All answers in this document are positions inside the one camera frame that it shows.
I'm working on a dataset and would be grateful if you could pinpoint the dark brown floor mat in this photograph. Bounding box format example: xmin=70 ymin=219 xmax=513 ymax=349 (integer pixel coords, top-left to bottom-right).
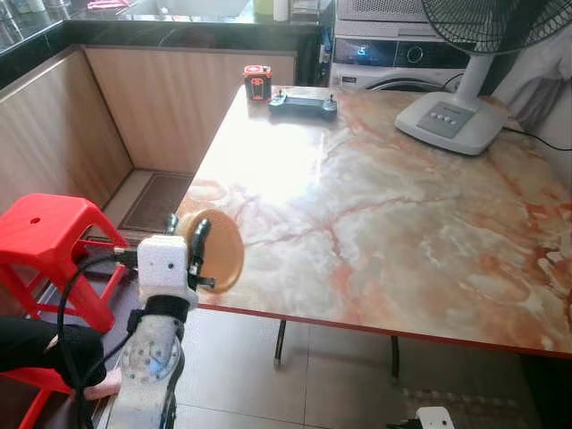
xmin=119 ymin=170 xmax=193 ymax=235

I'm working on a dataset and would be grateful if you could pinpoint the person's leg in black trousers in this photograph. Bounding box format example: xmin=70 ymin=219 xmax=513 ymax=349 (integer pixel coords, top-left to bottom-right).
xmin=0 ymin=317 xmax=122 ymax=400

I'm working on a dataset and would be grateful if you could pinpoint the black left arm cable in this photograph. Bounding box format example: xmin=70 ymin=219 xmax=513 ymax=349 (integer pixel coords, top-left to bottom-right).
xmin=56 ymin=253 xmax=139 ymax=429

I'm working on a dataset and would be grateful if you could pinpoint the pink item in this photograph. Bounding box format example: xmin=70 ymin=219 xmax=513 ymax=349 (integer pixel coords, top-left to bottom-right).
xmin=87 ymin=0 xmax=130 ymax=12

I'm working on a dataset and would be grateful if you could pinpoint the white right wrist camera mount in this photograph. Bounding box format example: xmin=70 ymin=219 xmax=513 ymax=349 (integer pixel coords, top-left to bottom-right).
xmin=416 ymin=407 xmax=455 ymax=429

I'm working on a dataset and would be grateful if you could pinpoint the tan round lidded container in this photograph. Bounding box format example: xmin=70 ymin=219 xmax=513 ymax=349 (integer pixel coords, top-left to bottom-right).
xmin=175 ymin=209 xmax=246 ymax=294

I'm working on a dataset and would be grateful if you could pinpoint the red plastic stool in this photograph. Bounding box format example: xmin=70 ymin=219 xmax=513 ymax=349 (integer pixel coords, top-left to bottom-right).
xmin=0 ymin=193 xmax=130 ymax=333
xmin=0 ymin=365 xmax=68 ymax=429

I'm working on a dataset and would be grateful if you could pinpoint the black handheld controller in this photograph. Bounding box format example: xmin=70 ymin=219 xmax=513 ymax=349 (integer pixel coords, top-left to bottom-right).
xmin=269 ymin=88 xmax=339 ymax=122

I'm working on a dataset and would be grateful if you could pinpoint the white desk fan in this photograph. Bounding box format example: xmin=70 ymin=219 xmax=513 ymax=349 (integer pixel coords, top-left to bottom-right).
xmin=395 ymin=0 xmax=572 ymax=157

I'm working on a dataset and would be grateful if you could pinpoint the patterned beige floor rug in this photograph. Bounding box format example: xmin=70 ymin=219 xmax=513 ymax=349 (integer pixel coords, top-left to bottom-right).
xmin=393 ymin=384 xmax=546 ymax=429

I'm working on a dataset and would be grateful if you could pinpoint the black fan power cable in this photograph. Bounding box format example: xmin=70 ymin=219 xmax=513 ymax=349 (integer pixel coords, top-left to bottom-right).
xmin=502 ymin=123 xmax=572 ymax=152

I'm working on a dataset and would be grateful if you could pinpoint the black metal table leg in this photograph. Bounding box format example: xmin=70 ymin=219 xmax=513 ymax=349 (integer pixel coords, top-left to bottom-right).
xmin=389 ymin=336 xmax=401 ymax=381
xmin=273 ymin=320 xmax=289 ymax=366

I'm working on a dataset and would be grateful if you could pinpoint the small red black box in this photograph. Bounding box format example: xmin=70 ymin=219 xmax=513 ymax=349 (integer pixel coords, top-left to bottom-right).
xmin=244 ymin=64 xmax=273 ymax=101

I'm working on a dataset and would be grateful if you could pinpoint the black kitchen counter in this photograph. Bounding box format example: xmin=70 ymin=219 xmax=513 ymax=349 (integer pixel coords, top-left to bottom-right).
xmin=0 ymin=0 xmax=332 ymax=90

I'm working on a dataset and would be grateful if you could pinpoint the grey hanging cloth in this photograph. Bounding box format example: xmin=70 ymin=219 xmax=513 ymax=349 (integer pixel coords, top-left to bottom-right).
xmin=492 ymin=27 xmax=572 ymax=130

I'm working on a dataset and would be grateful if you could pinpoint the wooden counter cabinet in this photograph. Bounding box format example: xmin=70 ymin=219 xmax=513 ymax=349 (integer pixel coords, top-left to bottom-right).
xmin=0 ymin=45 xmax=300 ymax=215

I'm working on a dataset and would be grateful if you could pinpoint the white washing machine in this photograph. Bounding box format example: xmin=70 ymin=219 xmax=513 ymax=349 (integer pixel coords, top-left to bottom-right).
xmin=331 ymin=0 xmax=501 ymax=95

